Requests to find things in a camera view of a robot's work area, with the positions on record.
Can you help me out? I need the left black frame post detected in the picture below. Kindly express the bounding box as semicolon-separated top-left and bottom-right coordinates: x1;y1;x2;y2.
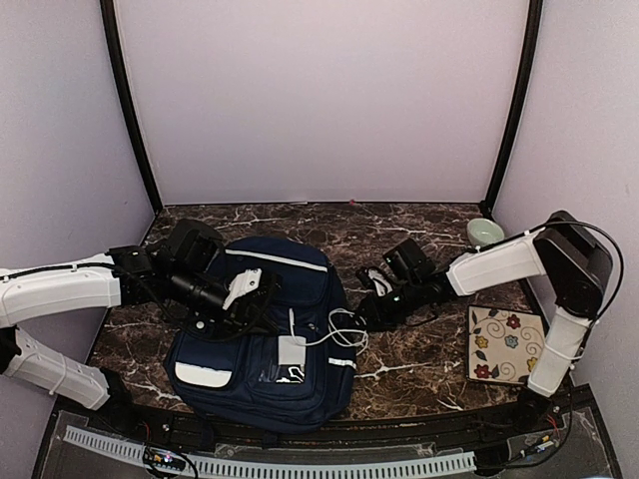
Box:
99;0;164;215

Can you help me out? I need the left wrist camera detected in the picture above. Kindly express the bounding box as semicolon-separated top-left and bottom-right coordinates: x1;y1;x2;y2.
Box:
222;268;282;310

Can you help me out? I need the right black frame post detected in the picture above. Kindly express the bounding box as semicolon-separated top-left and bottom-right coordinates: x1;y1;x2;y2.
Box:
479;0;543;220

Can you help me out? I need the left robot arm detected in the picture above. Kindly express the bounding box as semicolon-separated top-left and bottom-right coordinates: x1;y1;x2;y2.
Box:
1;220;281;435

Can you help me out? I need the grey slotted cable duct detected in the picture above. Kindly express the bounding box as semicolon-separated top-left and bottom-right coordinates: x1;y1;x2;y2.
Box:
63;426;476;478

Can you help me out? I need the black frame post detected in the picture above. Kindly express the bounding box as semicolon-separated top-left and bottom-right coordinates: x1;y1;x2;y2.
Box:
479;0;543;220
99;0;164;215

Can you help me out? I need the small circuit board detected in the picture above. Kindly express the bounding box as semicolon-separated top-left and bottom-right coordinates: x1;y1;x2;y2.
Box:
142;447;187;473

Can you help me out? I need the pale green ceramic bowl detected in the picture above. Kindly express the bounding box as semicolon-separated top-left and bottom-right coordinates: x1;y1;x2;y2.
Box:
466;218;505;246

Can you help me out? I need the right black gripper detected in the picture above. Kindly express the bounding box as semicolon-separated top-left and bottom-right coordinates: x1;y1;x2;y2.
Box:
349;277;424;329

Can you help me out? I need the white USB charger block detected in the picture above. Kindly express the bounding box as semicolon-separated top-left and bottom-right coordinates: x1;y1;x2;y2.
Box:
278;335;307;366

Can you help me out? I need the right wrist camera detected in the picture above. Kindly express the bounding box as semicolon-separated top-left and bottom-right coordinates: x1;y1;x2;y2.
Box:
355;266;396;300

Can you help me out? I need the black front rail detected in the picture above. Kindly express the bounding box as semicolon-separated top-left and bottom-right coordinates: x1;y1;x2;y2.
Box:
59;386;595;453

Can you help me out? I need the white charger cable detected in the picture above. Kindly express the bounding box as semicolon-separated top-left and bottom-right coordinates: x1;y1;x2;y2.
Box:
288;306;370;358

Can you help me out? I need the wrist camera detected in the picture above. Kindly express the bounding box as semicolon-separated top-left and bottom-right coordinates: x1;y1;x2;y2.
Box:
222;268;282;310
355;266;396;300

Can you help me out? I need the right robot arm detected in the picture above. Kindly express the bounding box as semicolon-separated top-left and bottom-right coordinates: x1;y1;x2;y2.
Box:
355;211;625;433

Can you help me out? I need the floral square plate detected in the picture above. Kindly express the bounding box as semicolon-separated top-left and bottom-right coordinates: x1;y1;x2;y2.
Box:
466;305;545;386

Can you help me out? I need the navy blue student backpack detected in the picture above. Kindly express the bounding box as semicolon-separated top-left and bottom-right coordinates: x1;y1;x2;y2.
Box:
164;237;356;434

